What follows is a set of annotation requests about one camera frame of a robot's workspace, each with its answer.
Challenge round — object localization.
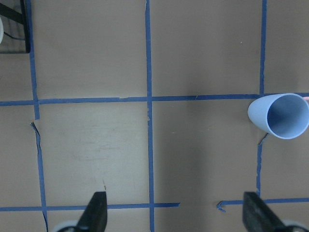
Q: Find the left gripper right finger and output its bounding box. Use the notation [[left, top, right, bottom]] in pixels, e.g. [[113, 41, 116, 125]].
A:
[[242, 192, 287, 232]]

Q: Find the black wire mug rack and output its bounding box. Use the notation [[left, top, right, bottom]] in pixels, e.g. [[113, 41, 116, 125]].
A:
[[0, 0, 31, 54]]

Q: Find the light blue plastic cup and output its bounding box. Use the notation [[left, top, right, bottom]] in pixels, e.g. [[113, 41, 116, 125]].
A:
[[248, 93, 309, 140]]

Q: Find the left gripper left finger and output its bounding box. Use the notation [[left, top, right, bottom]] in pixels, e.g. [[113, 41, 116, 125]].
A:
[[75, 191, 108, 232]]

